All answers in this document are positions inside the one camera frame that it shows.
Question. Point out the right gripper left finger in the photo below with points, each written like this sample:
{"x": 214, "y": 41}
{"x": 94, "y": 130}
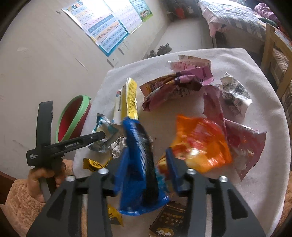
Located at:
{"x": 136, "y": 175}

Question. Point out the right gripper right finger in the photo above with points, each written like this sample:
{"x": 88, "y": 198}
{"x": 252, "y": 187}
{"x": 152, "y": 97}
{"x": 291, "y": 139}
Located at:
{"x": 177, "y": 169}

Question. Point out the blue snack wrapper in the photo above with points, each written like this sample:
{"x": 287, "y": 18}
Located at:
{"x": 134, "y": 209}

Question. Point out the orange snack bag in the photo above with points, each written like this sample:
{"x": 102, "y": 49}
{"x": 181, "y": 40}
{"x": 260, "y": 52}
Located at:
{"x": 201, "y": 144}

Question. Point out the small yellow black wrapper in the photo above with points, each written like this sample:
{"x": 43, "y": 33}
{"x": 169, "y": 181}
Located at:
{"x": 93, "y": 165}

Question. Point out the yellow white carton box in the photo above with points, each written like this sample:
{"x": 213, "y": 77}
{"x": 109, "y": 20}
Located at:
{"x": 125, "y": 102}

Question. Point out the green red trash bucket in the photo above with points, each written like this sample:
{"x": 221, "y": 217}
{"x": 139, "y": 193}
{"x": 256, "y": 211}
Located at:
{"x": 72, "y": 118}

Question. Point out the person left hand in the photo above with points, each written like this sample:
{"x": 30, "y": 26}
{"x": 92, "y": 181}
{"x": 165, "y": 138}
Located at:
{"x": 44, "y": 178}

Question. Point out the crumpled brown paper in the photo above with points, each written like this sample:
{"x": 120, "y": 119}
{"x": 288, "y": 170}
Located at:
{"x": 117, "y": 147}

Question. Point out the dark brown gold packet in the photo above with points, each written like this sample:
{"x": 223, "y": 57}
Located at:
{"x": 170, "y": 221}

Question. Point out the fuzzy orange left sleeve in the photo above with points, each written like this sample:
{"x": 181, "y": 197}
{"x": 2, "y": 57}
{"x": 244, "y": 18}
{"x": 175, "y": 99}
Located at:
{"x": 25, "y": 199}

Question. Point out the dark red foil bag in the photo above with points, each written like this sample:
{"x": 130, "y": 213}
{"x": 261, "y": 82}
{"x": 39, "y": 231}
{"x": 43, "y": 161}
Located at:
{"x": 245, "y": 144}

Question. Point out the crumpled silver printed wrapper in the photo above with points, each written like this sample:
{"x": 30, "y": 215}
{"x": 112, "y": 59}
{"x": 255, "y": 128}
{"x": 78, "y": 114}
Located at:
{"x": 235, "y": 95}

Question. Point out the pink torn wrapper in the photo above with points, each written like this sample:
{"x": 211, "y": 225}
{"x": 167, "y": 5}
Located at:
{"x": 186, "y": 62}

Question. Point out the left grey sneaker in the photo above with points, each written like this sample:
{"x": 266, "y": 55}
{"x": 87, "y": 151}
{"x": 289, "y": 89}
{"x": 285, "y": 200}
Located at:
{"x": 152, "y": 53}

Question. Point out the grey sneaker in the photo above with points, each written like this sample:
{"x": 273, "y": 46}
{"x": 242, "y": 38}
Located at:
{"x": 164, "y": 49}
{"x": 152, "y": 53}

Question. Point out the right grey sneaker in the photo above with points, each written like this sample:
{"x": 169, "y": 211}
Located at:
{"x": 164, "y": 49}

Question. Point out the bed with plaid quilt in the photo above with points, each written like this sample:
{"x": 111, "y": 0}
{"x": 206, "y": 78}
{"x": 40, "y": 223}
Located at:
{"x": 235, "y": 25}

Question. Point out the red bucket under shelf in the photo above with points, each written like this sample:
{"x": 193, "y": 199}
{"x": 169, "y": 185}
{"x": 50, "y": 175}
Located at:
{"x": 180, "y": 13}

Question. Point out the wooden chair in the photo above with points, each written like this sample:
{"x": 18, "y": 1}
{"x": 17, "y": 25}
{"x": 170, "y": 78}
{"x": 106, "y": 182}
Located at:
{"x": 277, "y": 58}

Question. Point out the purple blanket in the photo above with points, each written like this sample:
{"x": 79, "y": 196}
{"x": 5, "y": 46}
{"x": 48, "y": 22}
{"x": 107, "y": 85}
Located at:
{"x": 266, "y": 12}

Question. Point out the blue pinyin wall poster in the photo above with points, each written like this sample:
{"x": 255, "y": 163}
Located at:
{"x": 98, "y": 21}

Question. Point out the white chart wall poster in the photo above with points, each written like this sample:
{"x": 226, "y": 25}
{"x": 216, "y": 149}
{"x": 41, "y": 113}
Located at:
{"x": 125, "y": 13}

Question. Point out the green chart wall poster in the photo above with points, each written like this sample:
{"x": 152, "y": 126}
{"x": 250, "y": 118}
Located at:
{"x": 142, "y": 9}

